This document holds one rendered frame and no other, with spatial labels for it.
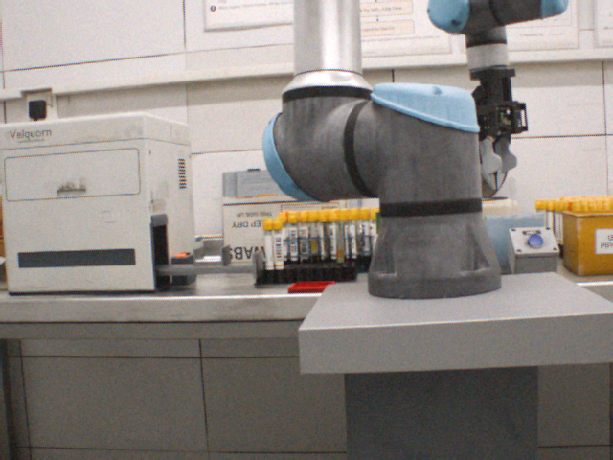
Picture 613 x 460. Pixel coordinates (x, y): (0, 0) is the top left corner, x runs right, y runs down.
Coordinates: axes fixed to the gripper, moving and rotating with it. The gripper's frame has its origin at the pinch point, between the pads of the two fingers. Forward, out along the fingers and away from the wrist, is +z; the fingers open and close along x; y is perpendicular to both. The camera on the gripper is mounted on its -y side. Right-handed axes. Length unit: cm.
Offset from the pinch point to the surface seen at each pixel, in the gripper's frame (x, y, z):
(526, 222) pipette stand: -1.2, 10.2, 6.9
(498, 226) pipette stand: -5.6, 7.9, 7.1
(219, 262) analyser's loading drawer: -50, -7, 8
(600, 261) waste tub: 3.9, 22.1, 13.2
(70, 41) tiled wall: -63, -89, -45
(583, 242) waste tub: 1.9, 20.7, 10.1
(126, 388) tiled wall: -60, -82, 48
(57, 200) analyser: -74, -19, -5
